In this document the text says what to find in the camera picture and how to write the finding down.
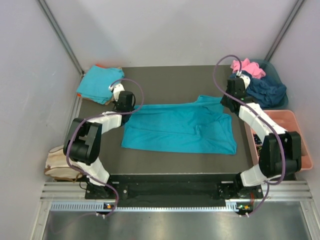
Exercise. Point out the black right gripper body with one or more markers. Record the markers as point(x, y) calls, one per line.
point(225, 102)

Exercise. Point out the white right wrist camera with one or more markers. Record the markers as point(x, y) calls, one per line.
point(246, 79)

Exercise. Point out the pink t shirt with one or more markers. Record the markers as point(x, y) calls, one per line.
point(248, 66)

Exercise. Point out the navy blue t shirt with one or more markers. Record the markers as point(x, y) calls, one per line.
point(266, 91)

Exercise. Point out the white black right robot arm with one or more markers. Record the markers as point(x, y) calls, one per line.
point(281, 151)

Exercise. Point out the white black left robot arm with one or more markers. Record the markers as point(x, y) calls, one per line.
point(83, 142)

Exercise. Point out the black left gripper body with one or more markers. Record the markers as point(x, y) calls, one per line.
point(130, 109)

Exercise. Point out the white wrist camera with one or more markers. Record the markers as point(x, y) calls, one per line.
point(116, 89)
point(246, 79)

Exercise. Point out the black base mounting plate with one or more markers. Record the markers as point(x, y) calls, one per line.
point(173, 190)

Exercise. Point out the beige cloth bag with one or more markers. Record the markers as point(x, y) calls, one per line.
point(57, 168)

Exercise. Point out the white slotted cable duct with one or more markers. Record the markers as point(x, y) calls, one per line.
point(104, 207)

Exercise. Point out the aluminium frame rail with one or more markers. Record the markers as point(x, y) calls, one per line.
point(60, 34)

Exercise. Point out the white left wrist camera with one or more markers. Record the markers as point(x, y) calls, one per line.
point(116, 89)

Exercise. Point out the pink compartment tray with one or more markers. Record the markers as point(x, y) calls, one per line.
point(287, 120)

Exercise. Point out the teal plastic basket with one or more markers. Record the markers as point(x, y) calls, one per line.
point(271, 71)

